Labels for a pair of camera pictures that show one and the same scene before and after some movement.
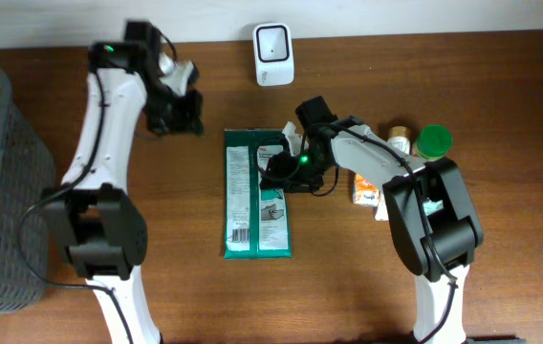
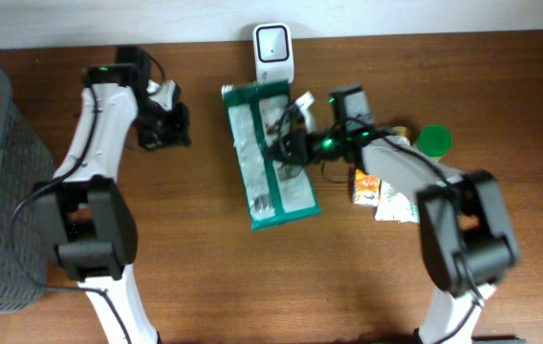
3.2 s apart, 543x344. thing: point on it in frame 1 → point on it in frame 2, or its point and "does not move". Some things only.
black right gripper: [302, 181] → [304, 150]
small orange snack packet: [364, 194] does not move
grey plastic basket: [10, 198] does not move
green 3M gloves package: [256, 223] → [271, 194]
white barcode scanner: [274, 54] does not move
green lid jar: [433, 142] does not move
